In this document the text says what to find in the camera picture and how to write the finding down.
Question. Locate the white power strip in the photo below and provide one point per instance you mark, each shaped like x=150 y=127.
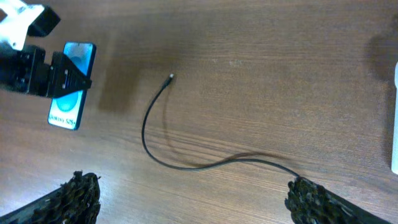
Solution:
x=394 y=160

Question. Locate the blue Samsung Galaxy smartphone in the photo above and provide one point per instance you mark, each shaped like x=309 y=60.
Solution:
x=75 y=66

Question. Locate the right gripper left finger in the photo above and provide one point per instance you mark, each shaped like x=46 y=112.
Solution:
x=76 y=201

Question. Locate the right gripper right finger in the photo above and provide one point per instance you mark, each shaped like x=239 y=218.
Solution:
x=311 y=203

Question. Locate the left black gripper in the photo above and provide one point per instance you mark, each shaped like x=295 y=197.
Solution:
x=25 y=72

